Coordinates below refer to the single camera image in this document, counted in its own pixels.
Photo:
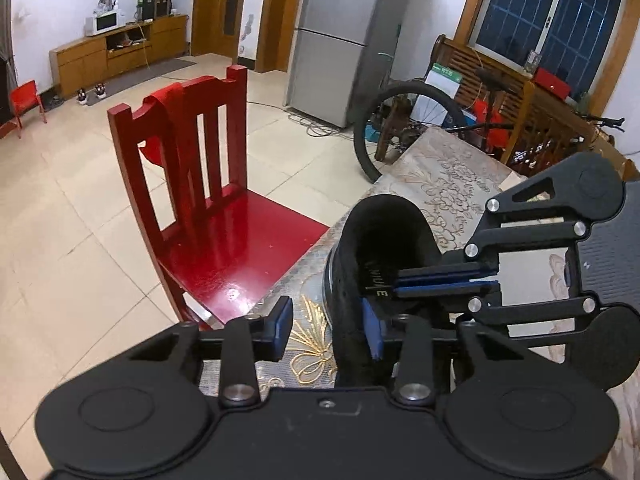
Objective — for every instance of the black bicycle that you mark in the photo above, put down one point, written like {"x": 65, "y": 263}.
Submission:
{"x": 358, "y": 132}

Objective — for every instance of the wooden door frame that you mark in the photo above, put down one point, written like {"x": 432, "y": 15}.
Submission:
{"x": 272, "y": 10}

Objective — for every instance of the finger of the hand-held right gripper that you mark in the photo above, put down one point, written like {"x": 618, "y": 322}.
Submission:
{"x": 450, "y": 290}
{"x": 450, "y": 274}

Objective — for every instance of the red plastic bag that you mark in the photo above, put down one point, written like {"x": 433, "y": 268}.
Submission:
{"x": 495, "y": 135}

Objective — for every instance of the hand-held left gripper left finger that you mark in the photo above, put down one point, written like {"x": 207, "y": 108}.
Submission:
{"x": 282, "y": 327}

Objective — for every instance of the white green carton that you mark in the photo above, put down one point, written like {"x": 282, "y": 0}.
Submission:
{"x": 442, "y": 80}

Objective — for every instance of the brown wooden chair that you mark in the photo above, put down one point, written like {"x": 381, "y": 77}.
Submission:
{"x": 522, "y": 110}

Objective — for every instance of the red wooden chair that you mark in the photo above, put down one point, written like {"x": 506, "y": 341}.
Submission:
{"x": 240, "y": 250}

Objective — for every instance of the wooden bench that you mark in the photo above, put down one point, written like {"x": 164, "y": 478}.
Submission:
{"x": 465, "y": 60}

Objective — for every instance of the white paper sheet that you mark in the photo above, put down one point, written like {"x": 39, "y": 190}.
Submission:
{"x": 512, "y": 180}

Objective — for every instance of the silver refrigerator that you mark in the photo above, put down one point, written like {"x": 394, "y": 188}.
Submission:
{"x": 340, "y": 35}

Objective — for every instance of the small red plastic chair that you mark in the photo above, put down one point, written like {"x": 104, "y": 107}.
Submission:
{"x": 25, "y": 95}

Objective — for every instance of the grey floor mat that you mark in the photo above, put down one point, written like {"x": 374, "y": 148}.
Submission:
{"x": 150, "y": 72}

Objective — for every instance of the red cloth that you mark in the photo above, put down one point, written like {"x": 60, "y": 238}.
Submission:
{"x": 165, "y": 97}

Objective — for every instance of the white microwave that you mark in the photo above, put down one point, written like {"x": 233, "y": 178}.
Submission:
{"x": 107, "y": 22}

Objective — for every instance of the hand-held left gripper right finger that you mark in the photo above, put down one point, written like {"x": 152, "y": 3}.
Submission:
{"x": 372, "y": 330}

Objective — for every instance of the red box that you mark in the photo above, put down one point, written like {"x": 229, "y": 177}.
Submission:
{"x": 552, "y": 82}

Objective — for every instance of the black sneaker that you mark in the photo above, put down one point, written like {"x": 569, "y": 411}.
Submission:
{"x": 380, "y": 230}

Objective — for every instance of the wooden cabinet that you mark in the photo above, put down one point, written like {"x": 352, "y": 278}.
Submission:
{"x": 75, "y": 60}

